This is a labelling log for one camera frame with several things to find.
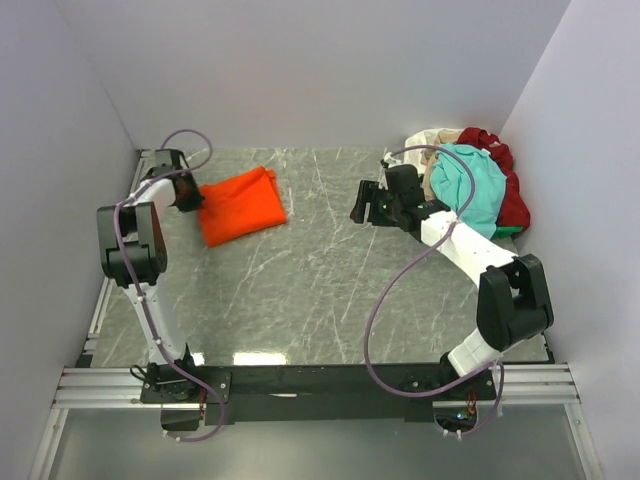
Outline green t shirt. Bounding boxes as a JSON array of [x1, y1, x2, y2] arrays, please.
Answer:
[[493, 226, 523, 239]]

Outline black base beam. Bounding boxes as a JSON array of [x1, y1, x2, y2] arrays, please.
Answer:
[[140, 363, 496, 431]]

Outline aluminium frame rail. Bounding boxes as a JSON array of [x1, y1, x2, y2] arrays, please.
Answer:
[[29, 151, 178, 479]]

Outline teal t shirt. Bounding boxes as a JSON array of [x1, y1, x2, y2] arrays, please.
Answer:
[[429, 143, 506, 239]]

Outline orange t shirt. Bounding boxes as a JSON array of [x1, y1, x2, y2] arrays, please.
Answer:
[[198, 166, 287, 248]]

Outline beige t shirt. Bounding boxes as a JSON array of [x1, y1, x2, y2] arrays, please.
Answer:
[[421, 128, 463, 201]]

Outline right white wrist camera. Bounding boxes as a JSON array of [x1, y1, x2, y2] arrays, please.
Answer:
[[380, 152, 403, 172]]

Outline dark red t shirt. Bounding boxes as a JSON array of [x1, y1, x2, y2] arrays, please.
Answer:
[[457, 127, 531, 232]]

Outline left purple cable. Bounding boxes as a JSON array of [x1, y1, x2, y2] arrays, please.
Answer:
[[112, 129, 229, 445]]

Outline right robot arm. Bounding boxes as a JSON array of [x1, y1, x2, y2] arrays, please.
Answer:
[[350, 165, 554, 383]]

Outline purple cable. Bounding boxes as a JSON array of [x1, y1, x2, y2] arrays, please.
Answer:
[[363, 144, 505, 439], [112, 129, 229, 445]]

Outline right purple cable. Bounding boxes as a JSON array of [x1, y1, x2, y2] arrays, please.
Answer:
[[363, 144, 505, 439]]

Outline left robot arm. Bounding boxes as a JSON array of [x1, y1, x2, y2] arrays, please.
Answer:
[[96, 148, 203, 390]]

